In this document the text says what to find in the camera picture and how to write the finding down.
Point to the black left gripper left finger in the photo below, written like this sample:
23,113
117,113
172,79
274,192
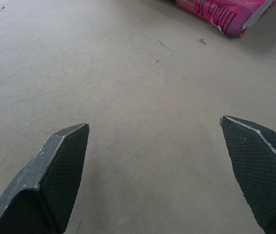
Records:
42,185

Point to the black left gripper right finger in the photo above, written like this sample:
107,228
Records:
257,170

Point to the pink snack packet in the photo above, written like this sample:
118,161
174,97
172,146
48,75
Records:
221,13

